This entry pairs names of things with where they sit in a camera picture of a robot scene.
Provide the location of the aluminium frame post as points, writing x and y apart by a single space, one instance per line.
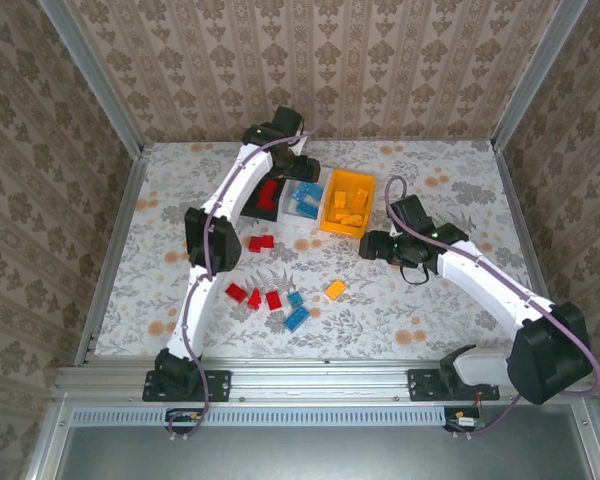
96 75
536 75

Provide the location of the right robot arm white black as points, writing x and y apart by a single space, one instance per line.
490 280

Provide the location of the white plastic bin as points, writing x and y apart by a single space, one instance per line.
297 221

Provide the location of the floral table cover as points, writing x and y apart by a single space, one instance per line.
405 325

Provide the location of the black plastic bin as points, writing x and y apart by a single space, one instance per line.
267 215

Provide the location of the aluminium table side rail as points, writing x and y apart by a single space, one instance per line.
523 225
125 215

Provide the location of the small blue lego brick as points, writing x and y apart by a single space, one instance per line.
295 299

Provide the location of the orange plastic bin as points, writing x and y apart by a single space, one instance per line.
347 230

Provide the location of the small red lego brick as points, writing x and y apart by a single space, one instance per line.
268 241

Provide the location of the grey metal panel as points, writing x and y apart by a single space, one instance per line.
330 455

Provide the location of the orange lego brick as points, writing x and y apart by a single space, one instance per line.
335 290
339 198
356 220
362 196
342 216

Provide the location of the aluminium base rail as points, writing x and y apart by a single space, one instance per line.
320 382

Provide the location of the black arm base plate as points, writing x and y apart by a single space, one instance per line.
422 385
217 385

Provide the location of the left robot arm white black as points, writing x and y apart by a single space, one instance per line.
240 185

